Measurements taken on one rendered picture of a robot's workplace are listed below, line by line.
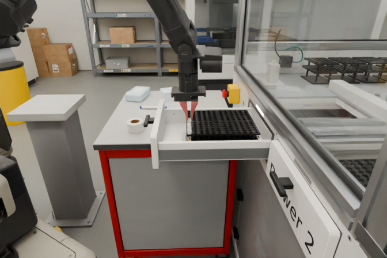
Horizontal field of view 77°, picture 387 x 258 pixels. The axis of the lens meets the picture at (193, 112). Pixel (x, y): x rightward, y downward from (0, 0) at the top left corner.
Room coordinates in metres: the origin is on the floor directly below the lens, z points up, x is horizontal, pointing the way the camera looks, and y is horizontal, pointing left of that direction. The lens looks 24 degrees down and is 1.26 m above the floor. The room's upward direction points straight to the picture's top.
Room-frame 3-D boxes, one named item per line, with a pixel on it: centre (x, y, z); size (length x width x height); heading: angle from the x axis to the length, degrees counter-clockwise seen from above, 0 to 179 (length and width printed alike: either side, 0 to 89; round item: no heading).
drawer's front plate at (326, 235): (0.42, -0.22, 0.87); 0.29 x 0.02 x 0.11; 2
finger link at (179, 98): (0.70, 0.02, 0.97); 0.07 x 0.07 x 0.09; 0
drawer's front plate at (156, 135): (0.72, 0.11, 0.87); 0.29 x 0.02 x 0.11; 2
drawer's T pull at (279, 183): (0.42, -0.19, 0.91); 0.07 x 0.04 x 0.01; 2
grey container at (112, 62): (4.61, 1.42, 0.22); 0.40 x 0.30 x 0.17; 92
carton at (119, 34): (4.62, 1.27, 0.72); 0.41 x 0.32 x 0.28; 92
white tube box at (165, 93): (1.31, 0.12, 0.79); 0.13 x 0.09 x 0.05; 112
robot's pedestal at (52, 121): (1.23, 0.78, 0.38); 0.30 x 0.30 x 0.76; 2
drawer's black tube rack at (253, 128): (0.73, -0.09, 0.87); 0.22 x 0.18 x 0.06; 92
